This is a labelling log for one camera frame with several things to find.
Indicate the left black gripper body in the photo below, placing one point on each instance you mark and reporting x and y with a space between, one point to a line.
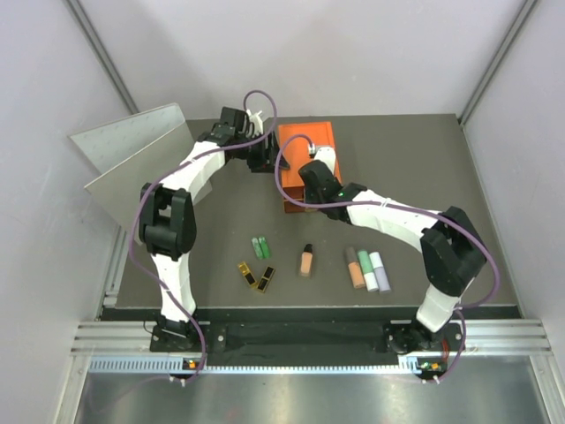
259 157

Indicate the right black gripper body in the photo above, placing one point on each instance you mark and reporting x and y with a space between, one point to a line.
312 198

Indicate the orange drawer box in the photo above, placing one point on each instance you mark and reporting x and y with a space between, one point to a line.
297 155

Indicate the green white tube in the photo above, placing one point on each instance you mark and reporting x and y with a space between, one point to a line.
366 266

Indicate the lilac white tube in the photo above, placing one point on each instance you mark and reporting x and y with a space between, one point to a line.
379 272

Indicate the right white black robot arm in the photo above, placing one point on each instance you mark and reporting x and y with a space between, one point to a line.
447 240

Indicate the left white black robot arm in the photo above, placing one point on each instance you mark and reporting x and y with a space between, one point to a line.
166 221

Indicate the peach foundation bottle black cap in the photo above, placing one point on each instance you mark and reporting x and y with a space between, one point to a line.
306 261

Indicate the green lipstick tube right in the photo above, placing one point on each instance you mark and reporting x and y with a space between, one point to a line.
265 249

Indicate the green lipstick tube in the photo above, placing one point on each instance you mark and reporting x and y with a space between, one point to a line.
265 249
257 248

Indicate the green lipstick tube left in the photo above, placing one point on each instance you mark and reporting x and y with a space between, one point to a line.
257 248

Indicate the orange tube grey cap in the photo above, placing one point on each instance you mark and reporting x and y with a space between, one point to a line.
354 269

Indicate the gold black compact right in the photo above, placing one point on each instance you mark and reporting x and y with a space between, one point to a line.
265 279

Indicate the gold black compact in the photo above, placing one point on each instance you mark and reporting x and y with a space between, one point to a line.
265 279
247 274

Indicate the gold black compact left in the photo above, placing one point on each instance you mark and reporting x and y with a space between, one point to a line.
247 274

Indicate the grey metal panel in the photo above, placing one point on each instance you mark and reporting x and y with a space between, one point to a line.
131 152

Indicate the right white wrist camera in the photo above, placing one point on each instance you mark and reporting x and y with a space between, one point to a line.
323 153

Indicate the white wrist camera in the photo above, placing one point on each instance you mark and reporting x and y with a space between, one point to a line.
255 126
323 153

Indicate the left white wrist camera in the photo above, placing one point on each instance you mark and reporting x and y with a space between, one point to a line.
255 126

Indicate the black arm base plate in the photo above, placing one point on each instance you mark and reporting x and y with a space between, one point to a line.
272 339

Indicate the aluminium frame rail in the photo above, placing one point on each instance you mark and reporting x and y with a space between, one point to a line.
513 337

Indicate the slotted grey cable duct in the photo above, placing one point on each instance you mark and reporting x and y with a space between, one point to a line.
180 366

